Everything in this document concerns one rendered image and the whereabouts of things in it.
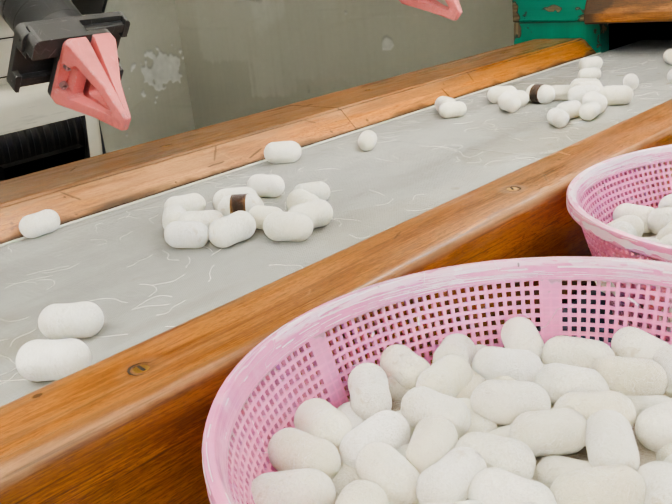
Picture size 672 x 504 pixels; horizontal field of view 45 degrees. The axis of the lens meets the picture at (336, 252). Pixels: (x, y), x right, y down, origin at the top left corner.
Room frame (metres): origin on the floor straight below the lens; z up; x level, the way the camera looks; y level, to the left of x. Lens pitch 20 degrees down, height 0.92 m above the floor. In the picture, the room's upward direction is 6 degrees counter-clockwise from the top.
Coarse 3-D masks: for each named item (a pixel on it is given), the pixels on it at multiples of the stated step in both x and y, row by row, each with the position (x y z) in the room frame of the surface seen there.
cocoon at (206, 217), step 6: (204, 210) 0.58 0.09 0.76; (210, 210) 0.58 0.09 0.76; (216, 210) 0.58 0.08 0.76; (180, 216) 0.58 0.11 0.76; (186, 216) 0.58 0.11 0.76; (192, 216) 0.58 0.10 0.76; (198, 216) 0.57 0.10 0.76; (204, 216) 0.57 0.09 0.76; (210, 216) 0.57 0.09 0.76; (216, 216) 0.57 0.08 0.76; (222, 216) 0.58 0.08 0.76; (204, 222) 0.57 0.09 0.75; (210, 222) 0.57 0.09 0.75
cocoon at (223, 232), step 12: (228, 216) 0.56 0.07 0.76; (240, 216) 0.56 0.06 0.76; (252, 216) 0.57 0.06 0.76; (216, 228) 0.54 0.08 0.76; (228, 228) 0.54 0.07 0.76; (240, 228) 0.55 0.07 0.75; (252, 228) 0.56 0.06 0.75; (216, 240) 0.54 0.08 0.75; (228, 240) 0.54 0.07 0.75; (240, 240) 0.55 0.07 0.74
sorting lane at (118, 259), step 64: (576, 64) 1.24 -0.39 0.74; (640, 64) 1.17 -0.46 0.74; (384, 128) 0.91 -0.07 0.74; (448, 128) 0.88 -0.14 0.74; (512, 128) 0.84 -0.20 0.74; (576, 128) 0.81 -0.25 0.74; (192, 192) 0.72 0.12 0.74; (384, 192) 0.65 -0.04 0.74; (448, 192) 0.63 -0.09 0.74; (0, 256) 0.59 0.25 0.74; (64, 256) 0.57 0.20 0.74; (128, 256) 0.56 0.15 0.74; (192, 256) 0.54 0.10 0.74; (256, 256) 0.53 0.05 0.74; (320, 256) 0.51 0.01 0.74; (0, 320) 0.46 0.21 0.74; (128, 320) 0.44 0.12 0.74; (0, 384) 0.37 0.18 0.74
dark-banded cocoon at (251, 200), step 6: (222, 198) 0.62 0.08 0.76; (228, 198) 0.61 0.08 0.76; (246, 198) 0.61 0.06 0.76; (252, 198) 0.61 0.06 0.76; (258, 198) 0.61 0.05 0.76; (222, 204) 0.61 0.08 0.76; (228, 204) 0.61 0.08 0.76; (246, 204) 0.60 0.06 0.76; (252, 204) 0.60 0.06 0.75; (258, 204) 0.61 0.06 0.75; (222, 210) 0.61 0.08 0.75; (228, 210) 0.61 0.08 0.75; (246, 210) 0.60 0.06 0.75
